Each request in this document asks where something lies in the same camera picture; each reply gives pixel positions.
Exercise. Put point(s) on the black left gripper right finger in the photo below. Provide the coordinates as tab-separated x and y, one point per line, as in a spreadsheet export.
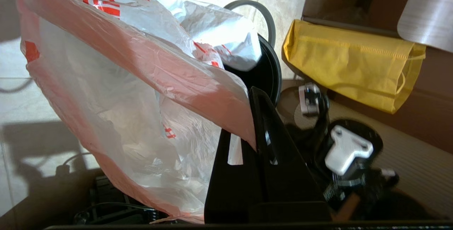
290	191

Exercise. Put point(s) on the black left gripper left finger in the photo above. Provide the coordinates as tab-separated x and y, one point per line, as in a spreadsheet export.
233	194

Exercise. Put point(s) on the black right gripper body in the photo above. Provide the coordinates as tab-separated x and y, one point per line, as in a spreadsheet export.
311	124

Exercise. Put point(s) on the white red-printed trash bag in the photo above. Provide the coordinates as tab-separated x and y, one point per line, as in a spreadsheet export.
124	99

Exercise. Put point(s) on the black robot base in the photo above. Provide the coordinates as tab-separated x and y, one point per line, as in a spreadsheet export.
113	205

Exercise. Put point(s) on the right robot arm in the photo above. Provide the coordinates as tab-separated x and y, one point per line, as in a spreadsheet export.
382	201

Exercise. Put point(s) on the black round trash bin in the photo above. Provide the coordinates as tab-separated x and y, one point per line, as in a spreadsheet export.
265	74

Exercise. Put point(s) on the yellow fabric bag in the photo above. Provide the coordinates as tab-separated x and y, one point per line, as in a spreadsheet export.
354	67

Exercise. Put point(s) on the light woodgrain desk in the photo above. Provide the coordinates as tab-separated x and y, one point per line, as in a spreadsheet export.
431	10

